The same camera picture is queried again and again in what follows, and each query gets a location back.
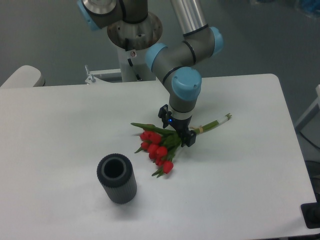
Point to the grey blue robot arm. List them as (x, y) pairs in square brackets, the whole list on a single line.
[(173, 66)]

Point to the white chair armrest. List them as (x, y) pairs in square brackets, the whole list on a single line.
[(24, 77)]

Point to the black box at table edge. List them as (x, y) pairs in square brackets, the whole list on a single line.
[(311, 214)]

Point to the white pedestal base bracket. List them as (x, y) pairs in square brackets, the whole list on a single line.
[(119, 75)]

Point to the red tulip bouquet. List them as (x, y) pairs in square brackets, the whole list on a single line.
[(161, 146)]

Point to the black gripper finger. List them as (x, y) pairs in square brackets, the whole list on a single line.
[(188, 138)]

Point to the dark grey ribbed vase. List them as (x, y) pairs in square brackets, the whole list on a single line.
[(116, 175)]

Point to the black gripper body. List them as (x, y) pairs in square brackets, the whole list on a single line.
[(177, 120)]

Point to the white furniture frame right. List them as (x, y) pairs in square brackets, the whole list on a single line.
[(309, 113)]

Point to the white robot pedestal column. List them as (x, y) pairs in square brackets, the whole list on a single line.
[(132, 41)]

